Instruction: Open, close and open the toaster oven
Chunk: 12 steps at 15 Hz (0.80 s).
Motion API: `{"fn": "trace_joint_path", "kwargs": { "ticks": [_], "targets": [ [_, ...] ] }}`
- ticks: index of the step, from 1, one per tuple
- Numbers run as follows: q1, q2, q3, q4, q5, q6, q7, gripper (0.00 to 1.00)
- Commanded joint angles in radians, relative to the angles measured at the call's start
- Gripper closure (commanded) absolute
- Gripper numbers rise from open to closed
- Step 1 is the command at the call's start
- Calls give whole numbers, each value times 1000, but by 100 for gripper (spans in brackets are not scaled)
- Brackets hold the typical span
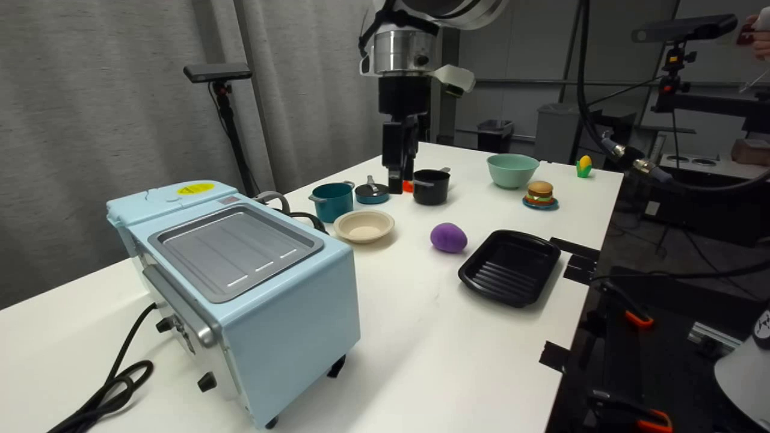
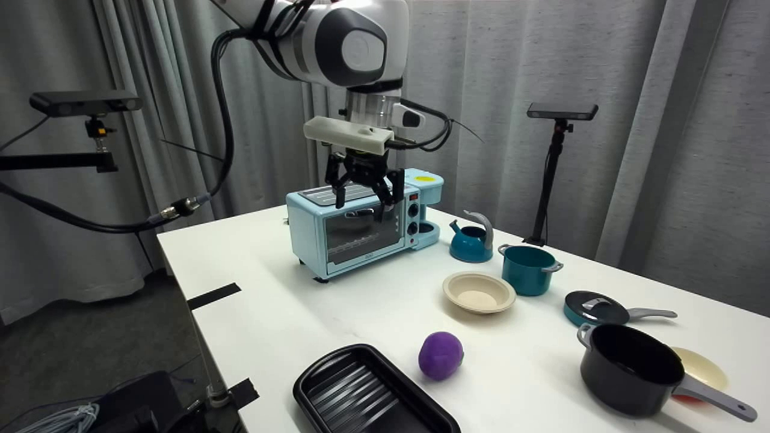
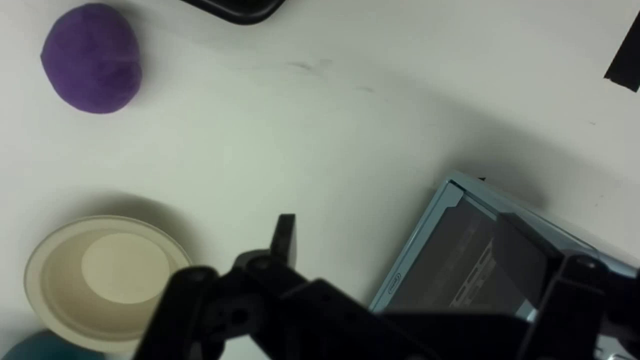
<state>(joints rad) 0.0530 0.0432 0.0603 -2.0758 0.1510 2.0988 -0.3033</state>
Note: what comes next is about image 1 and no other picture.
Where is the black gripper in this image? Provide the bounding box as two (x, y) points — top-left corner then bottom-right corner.
(376, 73), (434, 196)

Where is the light blue toaster oven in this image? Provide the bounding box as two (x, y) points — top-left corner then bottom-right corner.
(103, 178), (364, 430)

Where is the black pan lid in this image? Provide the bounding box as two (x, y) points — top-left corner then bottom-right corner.
(356, 173), (393, 203)

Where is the teal frying pan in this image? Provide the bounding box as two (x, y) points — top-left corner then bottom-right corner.
(355, 185), (393, 208)

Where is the beige bowl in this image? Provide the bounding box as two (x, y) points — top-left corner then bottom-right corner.
(333, 208), (397, 247)

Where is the teal toy pot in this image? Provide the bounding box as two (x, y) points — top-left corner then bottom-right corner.
(308, 181), (359, 226)

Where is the black bin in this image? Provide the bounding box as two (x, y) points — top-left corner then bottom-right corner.
(476, 117), (517, 154)

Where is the purple ball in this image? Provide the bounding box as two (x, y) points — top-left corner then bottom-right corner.
(429, 222), (470, 257)

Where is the mint green bowl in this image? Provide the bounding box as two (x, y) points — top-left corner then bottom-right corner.
(484, 151), (542, 193)

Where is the toy burger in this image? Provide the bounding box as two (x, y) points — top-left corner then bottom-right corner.
(524, 178), (559, 205)

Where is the small teal plate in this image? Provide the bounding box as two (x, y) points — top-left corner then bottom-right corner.
(521, 196), (560, 215)

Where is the black grill tray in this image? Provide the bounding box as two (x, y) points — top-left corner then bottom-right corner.
(456, 228), (563, 310)

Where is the grey cabinet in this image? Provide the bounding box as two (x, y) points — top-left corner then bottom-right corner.
(535, 102), (637, 168)

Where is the yellow green toy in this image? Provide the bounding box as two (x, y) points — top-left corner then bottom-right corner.
(572, 151), (598, 181)

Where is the grey curtain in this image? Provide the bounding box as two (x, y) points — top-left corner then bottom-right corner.
(0, 0), (388, 310)

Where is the brown box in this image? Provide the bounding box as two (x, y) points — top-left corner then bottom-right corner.
(729, 138), (770, 168)

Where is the grey conical cover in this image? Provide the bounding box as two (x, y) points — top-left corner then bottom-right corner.
(713, 307), (770, 433)

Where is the black saucepan grey handle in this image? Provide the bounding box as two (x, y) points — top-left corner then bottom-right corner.
(412, 166), (456, 208)

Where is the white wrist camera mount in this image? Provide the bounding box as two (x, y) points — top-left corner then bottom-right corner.
(425, 63), (480, 97)

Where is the black camera tripod stand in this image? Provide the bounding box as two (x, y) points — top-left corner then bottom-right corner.
(208, 79), (261, 199)

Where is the black stereo camera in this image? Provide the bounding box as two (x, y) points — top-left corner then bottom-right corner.
(180, 60), (256, 87)
(631, 13), (741, 45)

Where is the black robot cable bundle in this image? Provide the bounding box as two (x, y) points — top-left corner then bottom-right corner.
(570, 0), (770, 196)

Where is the black clamp orange handle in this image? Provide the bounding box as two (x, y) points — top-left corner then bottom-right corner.
(587, 388), (676, 433)
(593, 280), (656, 334)

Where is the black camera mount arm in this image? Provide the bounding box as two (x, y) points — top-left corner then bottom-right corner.
(649, 42), (770, 140)

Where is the black oven power cord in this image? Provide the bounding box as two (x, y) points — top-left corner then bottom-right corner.
(47, 300), (164, 433)

